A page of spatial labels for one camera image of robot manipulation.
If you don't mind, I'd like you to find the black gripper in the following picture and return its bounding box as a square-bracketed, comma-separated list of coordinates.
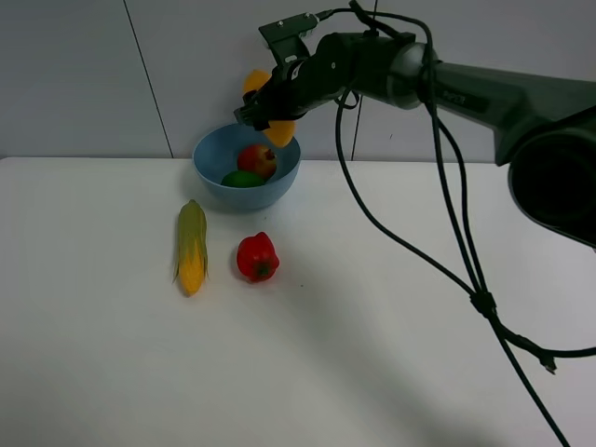
[234, 32, 414, 131]

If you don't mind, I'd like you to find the yellow mango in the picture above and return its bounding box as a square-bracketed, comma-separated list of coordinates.
[243, 70, 296, 148]

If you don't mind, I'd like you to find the red apple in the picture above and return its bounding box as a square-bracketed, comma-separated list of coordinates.
[237, 144, 277, 181]

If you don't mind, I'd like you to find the green lime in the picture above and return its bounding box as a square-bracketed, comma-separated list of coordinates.
[221, 170, 265, 188]

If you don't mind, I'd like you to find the dark green robot arm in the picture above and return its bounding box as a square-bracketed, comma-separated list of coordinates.
[235, 33, 595, 246]

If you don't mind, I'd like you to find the blue plastic bowl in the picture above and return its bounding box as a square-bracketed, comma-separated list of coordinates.
[192, 124, 302, 211]

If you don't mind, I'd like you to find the red bell pepper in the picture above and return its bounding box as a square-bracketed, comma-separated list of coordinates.
[237, 232, 279, 283]

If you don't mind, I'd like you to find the yellow corn cob with husk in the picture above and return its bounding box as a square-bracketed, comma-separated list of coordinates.
[174, 199, 209, 297]

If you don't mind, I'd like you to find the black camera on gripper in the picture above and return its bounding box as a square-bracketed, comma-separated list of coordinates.
[258, 13, 319, 69]

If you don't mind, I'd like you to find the black cable bundle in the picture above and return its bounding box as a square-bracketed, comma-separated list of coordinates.
[320, 0, 596, 447]

